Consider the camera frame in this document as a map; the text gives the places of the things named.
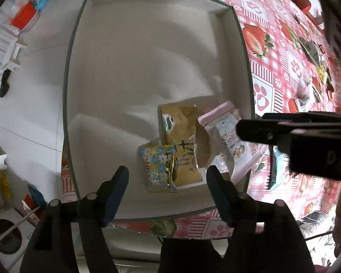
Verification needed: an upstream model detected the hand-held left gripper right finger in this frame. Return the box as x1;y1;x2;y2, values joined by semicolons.
206;165;316;273

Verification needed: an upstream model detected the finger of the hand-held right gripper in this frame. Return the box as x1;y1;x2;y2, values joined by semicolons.
261;112;341;126
235;119;294;151

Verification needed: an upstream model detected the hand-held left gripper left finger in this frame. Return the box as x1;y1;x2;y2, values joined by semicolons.
18;165;130;273

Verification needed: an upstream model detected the pink white snack packet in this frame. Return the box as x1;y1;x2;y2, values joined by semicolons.
197;100;255;185

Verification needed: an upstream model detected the large white cardboard box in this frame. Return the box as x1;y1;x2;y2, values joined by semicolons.
62;0;256;221

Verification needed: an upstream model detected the white black snack packet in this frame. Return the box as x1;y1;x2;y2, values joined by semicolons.
309;82;324;103

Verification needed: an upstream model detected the light blue snack packet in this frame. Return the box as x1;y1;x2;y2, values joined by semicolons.
267;148;292;191

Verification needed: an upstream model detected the yellow snack packet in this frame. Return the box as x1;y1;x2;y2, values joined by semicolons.
317;66;334;85

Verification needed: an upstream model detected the gold blue floral snack packet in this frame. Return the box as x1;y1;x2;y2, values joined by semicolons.
139;143;178;194

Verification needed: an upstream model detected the red strawberry print tablecloth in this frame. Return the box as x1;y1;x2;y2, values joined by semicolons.
60;0;341;239

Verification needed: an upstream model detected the dark grey snack packet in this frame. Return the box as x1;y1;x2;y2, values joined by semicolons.
298;38;326;69

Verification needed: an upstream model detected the red tipped white stick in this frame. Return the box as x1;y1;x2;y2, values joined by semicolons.
0;206;42;246

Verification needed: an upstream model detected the red plant pot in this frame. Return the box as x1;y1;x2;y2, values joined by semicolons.
284;0;312;14

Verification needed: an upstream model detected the white box with round hole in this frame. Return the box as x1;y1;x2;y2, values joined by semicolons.
0;207;39;270

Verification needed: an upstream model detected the black small object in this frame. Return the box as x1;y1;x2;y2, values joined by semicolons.
0;69;12;99

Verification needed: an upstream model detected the white ribbed cabinet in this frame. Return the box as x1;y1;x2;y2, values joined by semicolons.
0;20;27;143

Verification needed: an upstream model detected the red plastic bucket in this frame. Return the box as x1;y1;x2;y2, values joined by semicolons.
6;0;38;32

